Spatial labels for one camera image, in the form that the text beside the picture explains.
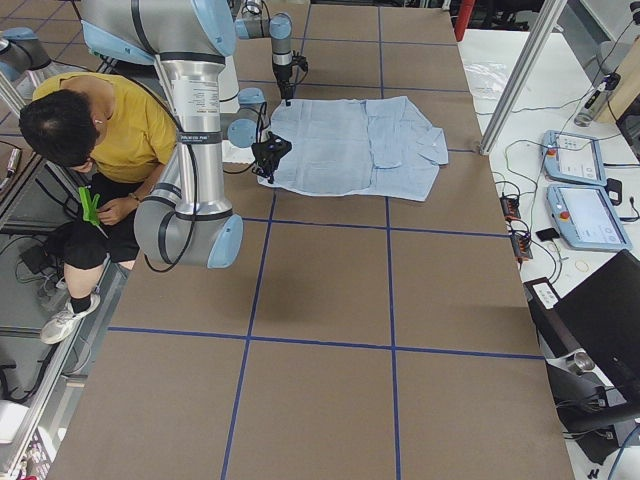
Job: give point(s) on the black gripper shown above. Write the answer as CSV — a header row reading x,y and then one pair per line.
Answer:
x,y
262,159
283,78

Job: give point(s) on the light blue button-up shirt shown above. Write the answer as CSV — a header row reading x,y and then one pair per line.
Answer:
x,y
383,147

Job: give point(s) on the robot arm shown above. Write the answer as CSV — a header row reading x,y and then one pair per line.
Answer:
x,y
187,217
254,21

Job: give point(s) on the green tool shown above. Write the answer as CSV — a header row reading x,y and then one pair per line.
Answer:
x,y
89,202

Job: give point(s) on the clear plastic bag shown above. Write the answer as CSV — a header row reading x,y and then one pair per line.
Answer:
x,y
486,80

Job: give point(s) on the blue teach pendant far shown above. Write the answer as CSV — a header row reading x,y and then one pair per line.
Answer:
x,y
573,158

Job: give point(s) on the blue teach pendant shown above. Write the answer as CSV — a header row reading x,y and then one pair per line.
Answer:
x,y
573,158
585,218

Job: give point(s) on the blue teach pendant near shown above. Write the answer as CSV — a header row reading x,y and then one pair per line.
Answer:
x,y
585,218

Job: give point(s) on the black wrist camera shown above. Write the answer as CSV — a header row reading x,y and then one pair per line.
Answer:
x,y
300,63

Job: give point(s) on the aluminium frame post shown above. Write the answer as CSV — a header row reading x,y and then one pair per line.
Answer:
x,y
536,40

